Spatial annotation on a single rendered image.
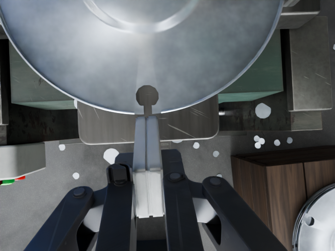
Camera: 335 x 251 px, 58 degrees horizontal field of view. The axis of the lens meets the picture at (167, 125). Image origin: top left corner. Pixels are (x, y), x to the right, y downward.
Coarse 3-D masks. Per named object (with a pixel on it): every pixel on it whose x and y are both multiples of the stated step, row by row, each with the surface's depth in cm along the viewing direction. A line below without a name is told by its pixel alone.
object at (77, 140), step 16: (0, 48) 43; (0, 64) 43; (0, 80) 43; (0, 96) 43; (0, 112) 43; (16, 112) 48; (32, 112) 55; (48, 112) 63; (64, 112) 74; (0, 128) 45; (16, 128) 48; (32, 128) 54; (48, 128) 63; (64, 128) 74; (0, 144) 45
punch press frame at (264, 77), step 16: (272, 48) 44; (16, 64) 43; (256, 64) 44; (272, 64) 44; (16, 80) 43; (32, 80) 43; (240, 80) 44; (256, 80) 44; (272, 80) 44; (16, 96) 43; (32, 96) 43; (48, 96) 43; (64, 96) 43; (224, 96) 48; (240, 96) 49; (256, 96) 50; (224, 112) 91
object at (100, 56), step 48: (0, 0) 29; (48, 0) 29; (96, 0) 29; (144, 0) 29; (192, 0) 30; (240, 0) 30; (48, 48) 29; (96, 48) 30; (144, 48) 30; (192, 48) 30; (240, 48) 30; (96, 96) 29; (192, 96) 30
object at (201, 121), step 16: (144, 96) 30; (80, 112) 30; (96, 112) 30; (112, 112) 30; (144, 112) 30; (176, 112) 30; (192, 112) 30; (208, 112) 30; (80, 128) 30; (96, 128) 30; (112, 128) 30; (128, 128) 30; (160, 128) 30; (176, 128) 30; (192, 128) 30; (208, 128) 30; (96, 144) 30
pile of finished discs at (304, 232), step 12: (324, 192) 72; (312, 204) 71; (324, 204) 71; (300, 216) 72; (312, 216) 71; (324, 216) 71; (300, 228) 71; (312, 228) 71; (324, 228) 71; (300, 240) 71; (312, 240) 71; (324, 240) 71
